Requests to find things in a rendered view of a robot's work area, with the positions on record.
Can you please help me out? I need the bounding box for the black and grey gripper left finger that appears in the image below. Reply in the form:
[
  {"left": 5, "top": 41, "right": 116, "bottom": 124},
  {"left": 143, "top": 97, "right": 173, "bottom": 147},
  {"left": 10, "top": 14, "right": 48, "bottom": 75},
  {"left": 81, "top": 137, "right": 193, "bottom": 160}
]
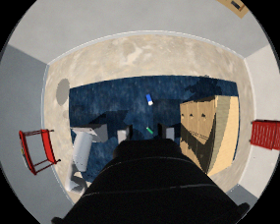
[{"left": 118, "top": 125, "right": 133, "bottom": 143}]

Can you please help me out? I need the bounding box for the small wooden chest of drawers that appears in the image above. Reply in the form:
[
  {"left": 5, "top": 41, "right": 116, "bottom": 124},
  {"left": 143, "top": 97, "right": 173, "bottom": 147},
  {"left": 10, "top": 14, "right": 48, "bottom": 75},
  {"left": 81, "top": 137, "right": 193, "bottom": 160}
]
[{"left": 180, "top": 95, "right": 239, "bottom": 177}]

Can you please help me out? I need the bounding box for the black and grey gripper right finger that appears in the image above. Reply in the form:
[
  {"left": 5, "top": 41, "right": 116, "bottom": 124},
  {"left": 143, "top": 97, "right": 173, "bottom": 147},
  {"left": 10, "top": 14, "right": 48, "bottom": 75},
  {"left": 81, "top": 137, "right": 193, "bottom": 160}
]
[{"left": 157, "top": 123, "right": 174, "bottom": 140}]

